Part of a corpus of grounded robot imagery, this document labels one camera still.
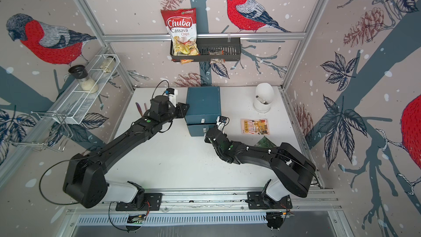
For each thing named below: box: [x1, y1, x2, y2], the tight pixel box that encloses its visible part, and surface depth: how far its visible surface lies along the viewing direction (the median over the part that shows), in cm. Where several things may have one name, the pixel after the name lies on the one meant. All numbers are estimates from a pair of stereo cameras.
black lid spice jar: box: [68, 64, 99, 94], surface depth 72 cm
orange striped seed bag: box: [240, 118, 271, 135], surface depth 101 cm
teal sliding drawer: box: [186, 123, 216, 137], surface depth 87 cm
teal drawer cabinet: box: [183, 86, 221, 125], surface depth 85 cm
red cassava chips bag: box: [160, 7, 201, 65], surface depth 85 cm
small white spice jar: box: [99, 55, 116, 73], surface depth 87 cm
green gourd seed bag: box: [253, 136, 277, 148], surface depth 94 cm
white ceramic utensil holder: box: [253, 82, 275, 113], surface depth 102 cm
